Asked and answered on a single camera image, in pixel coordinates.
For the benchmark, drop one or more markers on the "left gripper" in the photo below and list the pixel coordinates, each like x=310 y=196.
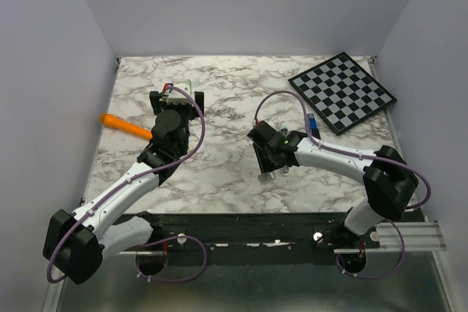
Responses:
x=160 y=107

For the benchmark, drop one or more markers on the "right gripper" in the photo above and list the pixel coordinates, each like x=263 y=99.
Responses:
x=263 y=165

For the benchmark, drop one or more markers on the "silver staple strips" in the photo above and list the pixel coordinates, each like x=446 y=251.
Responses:
x=266 y=177

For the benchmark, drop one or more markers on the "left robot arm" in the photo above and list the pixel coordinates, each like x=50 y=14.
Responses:
x=76 y=243

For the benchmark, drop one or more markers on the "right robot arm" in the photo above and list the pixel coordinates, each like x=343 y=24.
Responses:
x=388 y=182

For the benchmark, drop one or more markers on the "orange marker pen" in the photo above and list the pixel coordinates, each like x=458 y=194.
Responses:
x=111 y=121

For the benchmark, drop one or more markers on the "black grey checkerboard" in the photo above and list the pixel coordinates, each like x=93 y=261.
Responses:
x=341 y=92

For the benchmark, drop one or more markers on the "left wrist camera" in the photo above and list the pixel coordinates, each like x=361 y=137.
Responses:
x=176 y=91

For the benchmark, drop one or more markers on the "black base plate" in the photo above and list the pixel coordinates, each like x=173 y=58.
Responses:
x=253 y=239

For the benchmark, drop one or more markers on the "aluminium rail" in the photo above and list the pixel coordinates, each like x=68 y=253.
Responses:
x=409 y=237

